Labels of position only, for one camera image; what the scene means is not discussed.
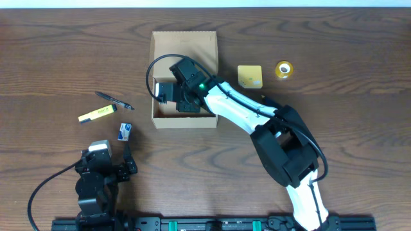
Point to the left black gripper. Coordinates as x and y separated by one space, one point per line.
120 171

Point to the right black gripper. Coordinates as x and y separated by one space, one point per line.
179 93

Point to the cardboard box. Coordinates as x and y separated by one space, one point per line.
201 46

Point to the yellow sticky note pad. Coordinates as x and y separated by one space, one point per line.
250 76

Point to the yellow tape roll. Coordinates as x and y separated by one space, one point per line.
283 69

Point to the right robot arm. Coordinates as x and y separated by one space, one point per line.
285 146

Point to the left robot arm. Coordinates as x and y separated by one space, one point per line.
97 188

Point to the blue white staples box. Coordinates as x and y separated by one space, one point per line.
124 132

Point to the yellow highlighter marker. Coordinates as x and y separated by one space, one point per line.
97 113

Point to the black ballpoint pen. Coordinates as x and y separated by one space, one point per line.
114 100

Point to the black correction tape dispenser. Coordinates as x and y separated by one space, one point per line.
270 102

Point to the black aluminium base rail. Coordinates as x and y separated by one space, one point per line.
271 223

